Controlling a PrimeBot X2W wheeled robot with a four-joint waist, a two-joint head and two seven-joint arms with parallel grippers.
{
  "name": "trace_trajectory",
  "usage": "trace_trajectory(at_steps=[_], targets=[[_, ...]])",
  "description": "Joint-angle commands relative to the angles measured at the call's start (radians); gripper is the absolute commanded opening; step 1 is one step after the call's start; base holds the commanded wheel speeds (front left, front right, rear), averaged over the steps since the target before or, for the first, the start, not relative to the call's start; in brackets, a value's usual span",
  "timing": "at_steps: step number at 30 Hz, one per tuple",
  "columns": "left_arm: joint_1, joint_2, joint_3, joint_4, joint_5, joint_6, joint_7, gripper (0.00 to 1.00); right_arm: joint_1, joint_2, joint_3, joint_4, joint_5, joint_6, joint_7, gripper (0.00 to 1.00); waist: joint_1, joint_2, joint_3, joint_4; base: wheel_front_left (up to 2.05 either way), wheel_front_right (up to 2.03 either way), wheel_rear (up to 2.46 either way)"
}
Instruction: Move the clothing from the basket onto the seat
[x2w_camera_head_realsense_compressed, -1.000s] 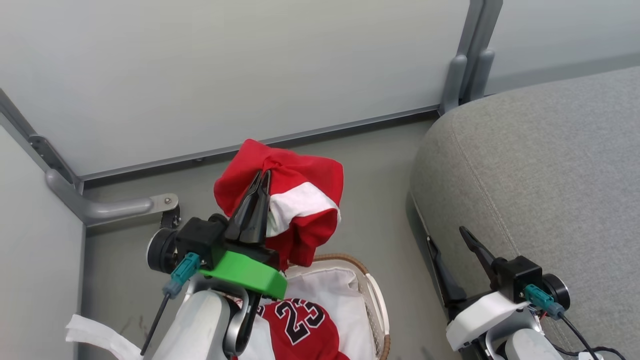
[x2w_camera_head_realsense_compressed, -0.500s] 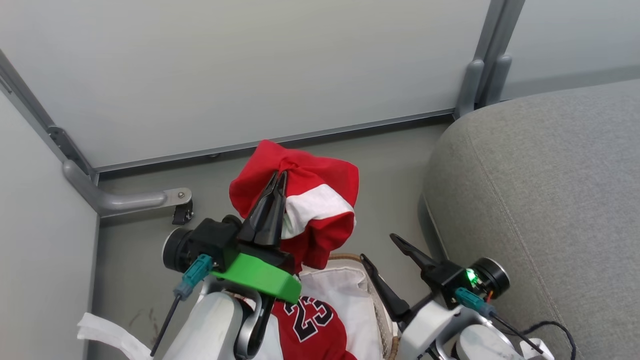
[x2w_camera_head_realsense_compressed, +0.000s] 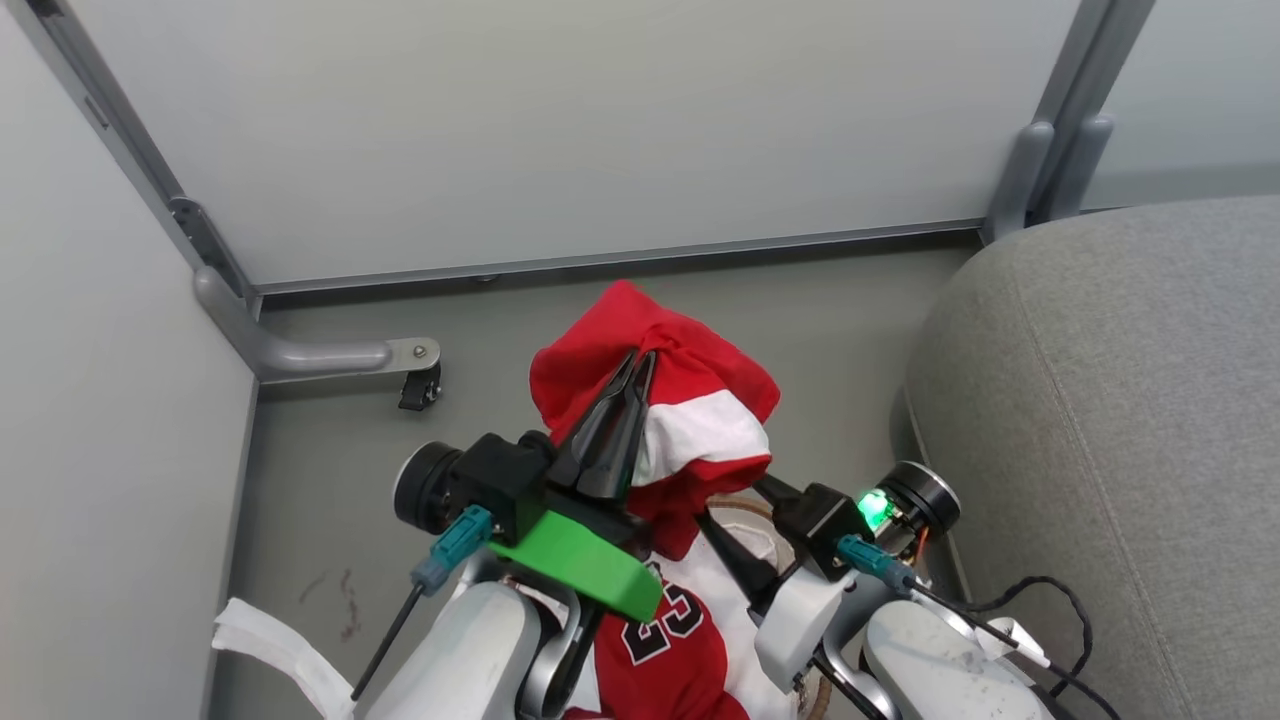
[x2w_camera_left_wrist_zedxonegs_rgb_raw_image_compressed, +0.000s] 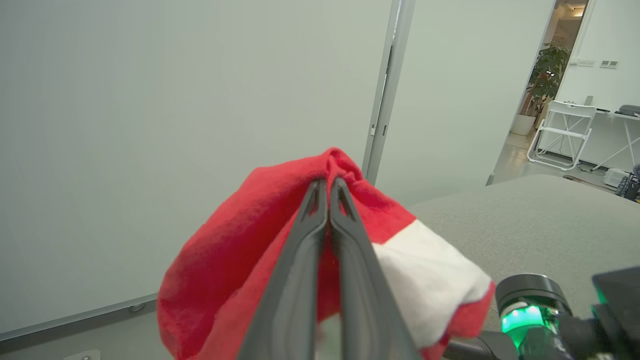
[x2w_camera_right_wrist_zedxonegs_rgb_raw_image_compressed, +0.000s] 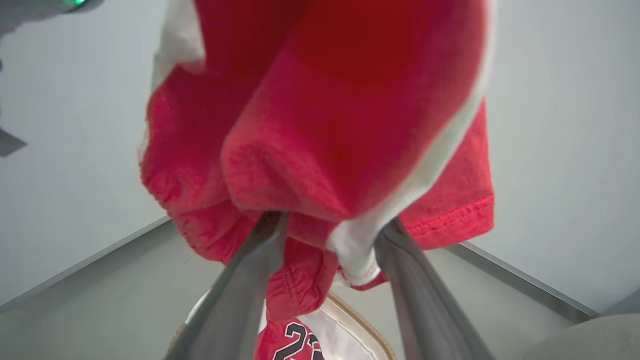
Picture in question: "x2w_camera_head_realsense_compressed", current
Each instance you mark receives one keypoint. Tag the grey partition foot bracket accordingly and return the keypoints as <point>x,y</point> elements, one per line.
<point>300,355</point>

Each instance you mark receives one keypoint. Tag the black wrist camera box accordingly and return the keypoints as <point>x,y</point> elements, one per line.
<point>822,528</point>
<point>500,480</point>

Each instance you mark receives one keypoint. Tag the grey partition corner post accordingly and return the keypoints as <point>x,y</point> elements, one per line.
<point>130,130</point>

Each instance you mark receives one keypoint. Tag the grey partition bottom rail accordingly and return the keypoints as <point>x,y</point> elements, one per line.
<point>620,258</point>

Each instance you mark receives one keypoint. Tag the red white number jersey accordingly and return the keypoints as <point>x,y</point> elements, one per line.
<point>690,400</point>

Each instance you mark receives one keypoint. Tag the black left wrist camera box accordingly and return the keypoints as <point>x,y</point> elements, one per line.
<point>500,480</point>

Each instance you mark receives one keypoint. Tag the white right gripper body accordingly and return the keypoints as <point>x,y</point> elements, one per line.
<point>800,620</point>

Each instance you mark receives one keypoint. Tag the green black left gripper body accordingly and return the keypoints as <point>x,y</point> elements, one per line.
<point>585,565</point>

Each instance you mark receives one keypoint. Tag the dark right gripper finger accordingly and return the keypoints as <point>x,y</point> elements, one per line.
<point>742,565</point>
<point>778,494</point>

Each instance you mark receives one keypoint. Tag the grey fabric sofa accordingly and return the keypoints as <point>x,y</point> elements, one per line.
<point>1120,450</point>

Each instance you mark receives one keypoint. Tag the grey partition post with feet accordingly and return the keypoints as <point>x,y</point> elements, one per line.
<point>1060,130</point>

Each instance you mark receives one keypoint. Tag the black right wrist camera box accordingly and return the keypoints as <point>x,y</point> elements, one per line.
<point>822,528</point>

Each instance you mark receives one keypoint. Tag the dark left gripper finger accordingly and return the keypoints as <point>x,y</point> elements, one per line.
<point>590,440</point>
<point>622,450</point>

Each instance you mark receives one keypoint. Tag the black caster wheel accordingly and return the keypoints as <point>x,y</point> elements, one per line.
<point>420,388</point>

